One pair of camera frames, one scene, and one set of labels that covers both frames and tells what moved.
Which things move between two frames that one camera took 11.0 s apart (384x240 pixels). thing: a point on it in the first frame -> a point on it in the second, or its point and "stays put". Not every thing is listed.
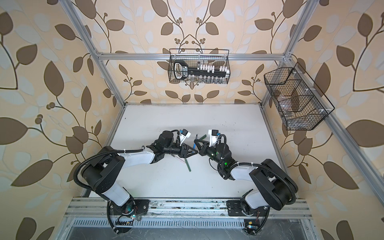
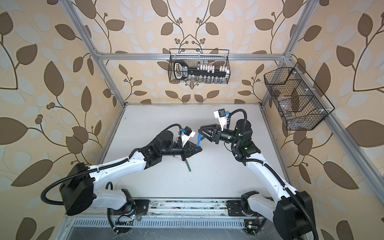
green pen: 187,164 stays put
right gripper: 203,149 -> 217,132
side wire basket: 301,103 stays put
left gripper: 184,152 stays put
